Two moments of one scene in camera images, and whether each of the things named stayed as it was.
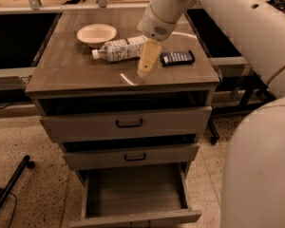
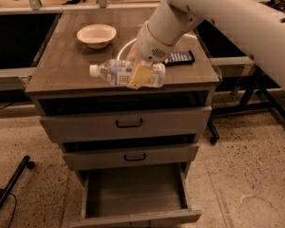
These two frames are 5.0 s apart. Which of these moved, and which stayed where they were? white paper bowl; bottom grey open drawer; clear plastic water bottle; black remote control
Moved: clear plastic water bottle
Stayed: black remote control; bottom grey open drawer; white paper bowl
